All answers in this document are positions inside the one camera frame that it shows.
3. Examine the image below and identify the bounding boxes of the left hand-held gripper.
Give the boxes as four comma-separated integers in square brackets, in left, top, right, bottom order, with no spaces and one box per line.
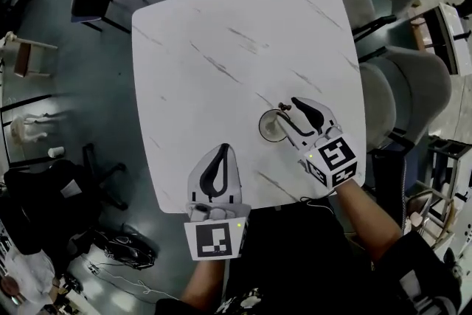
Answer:
[184,143,252,262]

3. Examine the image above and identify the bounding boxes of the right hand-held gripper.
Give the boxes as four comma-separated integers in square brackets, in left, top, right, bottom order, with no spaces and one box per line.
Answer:
[278,97,358,190]

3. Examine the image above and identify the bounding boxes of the clear glass cup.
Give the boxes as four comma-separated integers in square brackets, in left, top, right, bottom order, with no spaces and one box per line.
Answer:
[257,108,292,143]

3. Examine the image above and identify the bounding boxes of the person's right forearm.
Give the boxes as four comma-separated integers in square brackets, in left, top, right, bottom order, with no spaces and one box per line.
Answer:
[333,180,403,263]

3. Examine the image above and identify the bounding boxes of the person's left forearm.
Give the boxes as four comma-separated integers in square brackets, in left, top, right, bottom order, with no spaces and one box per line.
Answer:
[180,257,226,311]

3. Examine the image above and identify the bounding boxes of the black backpack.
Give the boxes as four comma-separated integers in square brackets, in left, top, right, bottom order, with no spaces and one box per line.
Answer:
[91,224,158,270]

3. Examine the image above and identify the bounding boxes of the person's black clothes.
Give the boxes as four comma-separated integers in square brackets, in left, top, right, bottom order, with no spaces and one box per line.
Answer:
[154,197,462,315]

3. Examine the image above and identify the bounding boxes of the white side table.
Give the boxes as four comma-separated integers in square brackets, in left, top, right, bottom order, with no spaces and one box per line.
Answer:
[409,2,472,77]

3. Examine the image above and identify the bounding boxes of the black office chair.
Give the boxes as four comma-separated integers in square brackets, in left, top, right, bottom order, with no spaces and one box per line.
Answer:
[3,142,128,255]

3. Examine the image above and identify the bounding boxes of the wooden stool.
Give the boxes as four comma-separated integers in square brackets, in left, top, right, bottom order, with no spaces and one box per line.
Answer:
[3,31,59,78]

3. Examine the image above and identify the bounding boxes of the white cable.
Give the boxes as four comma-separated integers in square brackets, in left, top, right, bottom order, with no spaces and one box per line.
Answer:
[88,261,178,302]

